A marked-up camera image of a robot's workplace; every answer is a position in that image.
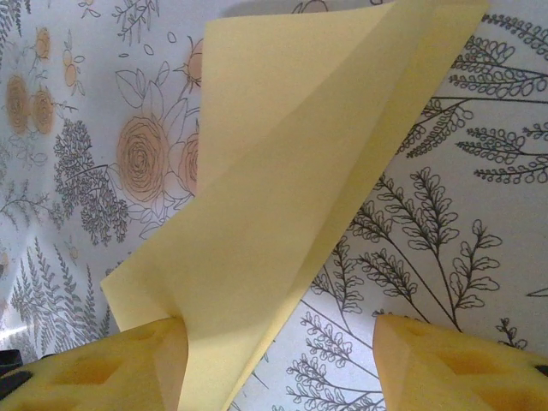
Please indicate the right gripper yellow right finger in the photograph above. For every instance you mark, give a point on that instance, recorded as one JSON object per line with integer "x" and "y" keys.
{"x": 428, "y": 377}

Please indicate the floral tablecloth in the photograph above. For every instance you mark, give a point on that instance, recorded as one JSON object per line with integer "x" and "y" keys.
{"x": 449, "y": 214}

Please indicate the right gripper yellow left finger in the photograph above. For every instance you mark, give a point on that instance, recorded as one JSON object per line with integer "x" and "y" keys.
{"x": 128, "y": 377}

